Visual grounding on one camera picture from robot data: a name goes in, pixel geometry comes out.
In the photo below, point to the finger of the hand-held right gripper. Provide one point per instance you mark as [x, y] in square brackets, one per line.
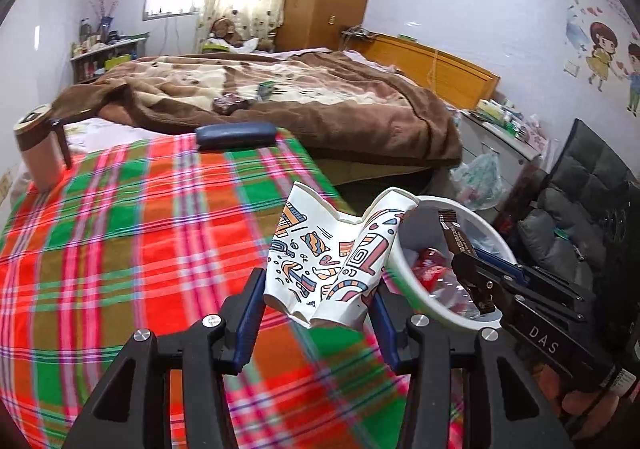
[530, 279]
[480, 289]

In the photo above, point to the dark brown sachet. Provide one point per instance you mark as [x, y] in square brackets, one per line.
[454, 234]

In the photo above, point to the grey padded chair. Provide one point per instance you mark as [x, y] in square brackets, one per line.
[575, 194]

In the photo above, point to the row of small boxes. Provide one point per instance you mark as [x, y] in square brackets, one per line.
[505, 121]

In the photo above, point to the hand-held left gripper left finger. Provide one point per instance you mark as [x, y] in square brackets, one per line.
[250, 329]

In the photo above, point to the cartoon couple wall sticker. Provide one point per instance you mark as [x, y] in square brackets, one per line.
[602, 54]

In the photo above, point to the hanging plastic bag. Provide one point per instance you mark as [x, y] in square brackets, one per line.
[477, 181]

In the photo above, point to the patterned paper cup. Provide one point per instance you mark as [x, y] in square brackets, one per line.
[325, 259]

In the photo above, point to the white bedside cabinet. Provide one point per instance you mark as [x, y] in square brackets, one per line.
[495, 144]

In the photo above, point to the brown teddy bear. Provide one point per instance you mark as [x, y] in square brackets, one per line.
[225, 31]

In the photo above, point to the white trash bin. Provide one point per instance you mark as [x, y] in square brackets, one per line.
[415, 289]

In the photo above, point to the pink mug with brown lid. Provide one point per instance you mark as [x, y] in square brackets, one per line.
[40, 154]

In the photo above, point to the foil packet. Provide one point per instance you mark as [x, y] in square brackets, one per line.
[232, 104]

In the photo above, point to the wooden bed headboard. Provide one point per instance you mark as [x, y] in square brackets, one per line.
[450, 69]

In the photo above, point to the vase with bare branches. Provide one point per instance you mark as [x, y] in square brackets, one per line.
[105, 4]

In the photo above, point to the dark blue glasses case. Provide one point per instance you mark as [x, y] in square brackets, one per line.
[232, 135]

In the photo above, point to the shelf with bottles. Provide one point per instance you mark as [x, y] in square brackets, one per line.
[105, 56]

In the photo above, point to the person's right hand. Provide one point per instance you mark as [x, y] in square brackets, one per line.
[582, 402]

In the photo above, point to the brown blanket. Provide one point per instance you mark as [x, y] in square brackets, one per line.
[350, 114]

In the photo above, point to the small green box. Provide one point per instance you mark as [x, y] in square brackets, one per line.
[265, 90]

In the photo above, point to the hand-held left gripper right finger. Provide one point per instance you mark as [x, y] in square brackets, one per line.
[384, 339]

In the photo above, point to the crushed red plastic bottle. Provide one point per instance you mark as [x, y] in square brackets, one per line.
[430, 265]

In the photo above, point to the plaid tablecloth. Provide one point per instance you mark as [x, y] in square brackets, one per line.
[125, 239]

